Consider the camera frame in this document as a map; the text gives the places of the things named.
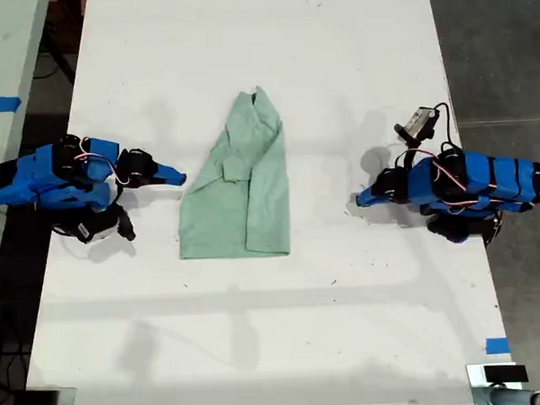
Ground pale green T-shirt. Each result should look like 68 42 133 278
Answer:
171 83 293 262

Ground white side table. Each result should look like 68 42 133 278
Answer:
0 0 63 289

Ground short blue tape strip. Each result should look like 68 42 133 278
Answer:
484 336 512 357

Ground small black box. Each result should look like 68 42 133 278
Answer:
21 388 61 405
483 364 529 385

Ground grey metal tube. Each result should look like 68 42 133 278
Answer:
473 383 540 405

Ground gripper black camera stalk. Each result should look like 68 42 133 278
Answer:
399 134 425 170
114 203 137 242

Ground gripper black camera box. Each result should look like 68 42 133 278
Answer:
74 211 121 245
392 106 442 143

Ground gripper camera cable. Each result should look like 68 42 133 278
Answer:
430 101 453 152
49 222 81 240

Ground black floor cables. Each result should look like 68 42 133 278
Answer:
0 284 36 403

